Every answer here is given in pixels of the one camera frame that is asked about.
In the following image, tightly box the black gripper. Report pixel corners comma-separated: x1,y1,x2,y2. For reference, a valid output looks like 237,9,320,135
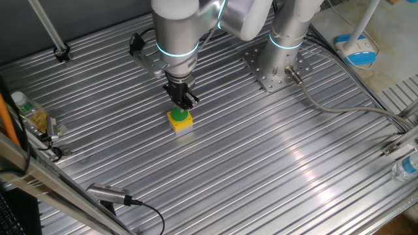
162,79,201,111

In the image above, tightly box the green round push button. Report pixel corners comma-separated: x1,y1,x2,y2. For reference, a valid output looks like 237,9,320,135
170,106,189,121

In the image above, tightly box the yellow button box grey base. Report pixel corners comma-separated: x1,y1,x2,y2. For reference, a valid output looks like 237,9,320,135
167,109,194,136

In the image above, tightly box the pole foot with black clamp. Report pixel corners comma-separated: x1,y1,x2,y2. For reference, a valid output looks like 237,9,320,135
53,42,72,65
48,145,73,163

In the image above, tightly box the short silver pole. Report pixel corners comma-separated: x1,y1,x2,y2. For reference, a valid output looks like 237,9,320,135
45,116,60,143

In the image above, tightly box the yellow liquid plastic bottle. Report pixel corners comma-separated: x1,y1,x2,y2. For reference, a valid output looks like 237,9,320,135
11,90,49,134

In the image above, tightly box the long silver pole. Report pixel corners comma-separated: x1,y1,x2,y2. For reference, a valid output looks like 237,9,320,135
27,0,68,53

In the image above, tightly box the white blue desk lamp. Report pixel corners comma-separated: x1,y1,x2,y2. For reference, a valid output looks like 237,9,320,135
332,0,381,67

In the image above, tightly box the black mesh object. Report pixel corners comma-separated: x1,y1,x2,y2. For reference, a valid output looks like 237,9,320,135
0,182,43,235

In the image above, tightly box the clear water bottle blue label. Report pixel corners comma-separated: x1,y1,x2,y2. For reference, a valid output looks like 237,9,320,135
390,152,418,182

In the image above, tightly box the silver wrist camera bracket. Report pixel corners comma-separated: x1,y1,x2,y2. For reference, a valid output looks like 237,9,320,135
132,48,168,80

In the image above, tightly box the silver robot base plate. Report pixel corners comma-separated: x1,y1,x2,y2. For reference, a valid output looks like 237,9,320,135
242,42,314,93

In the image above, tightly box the black depth camera cable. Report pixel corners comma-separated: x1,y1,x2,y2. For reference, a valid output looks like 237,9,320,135
125,195,166,235

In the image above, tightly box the grey cable metal connector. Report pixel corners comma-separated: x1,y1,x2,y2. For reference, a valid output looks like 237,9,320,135
284,64,417,131

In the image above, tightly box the silver ribbed depth camera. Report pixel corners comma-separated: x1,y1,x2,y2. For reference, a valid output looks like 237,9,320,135
86,182,133,207

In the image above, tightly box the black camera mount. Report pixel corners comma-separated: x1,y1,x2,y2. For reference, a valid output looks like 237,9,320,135
97,199,118,217

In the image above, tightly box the aluminium frame bar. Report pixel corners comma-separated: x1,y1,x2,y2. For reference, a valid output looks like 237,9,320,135
381,125,418,156
0,130,138,235

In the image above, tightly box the orange hose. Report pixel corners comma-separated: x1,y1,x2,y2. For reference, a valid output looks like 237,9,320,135
0,93,21,149

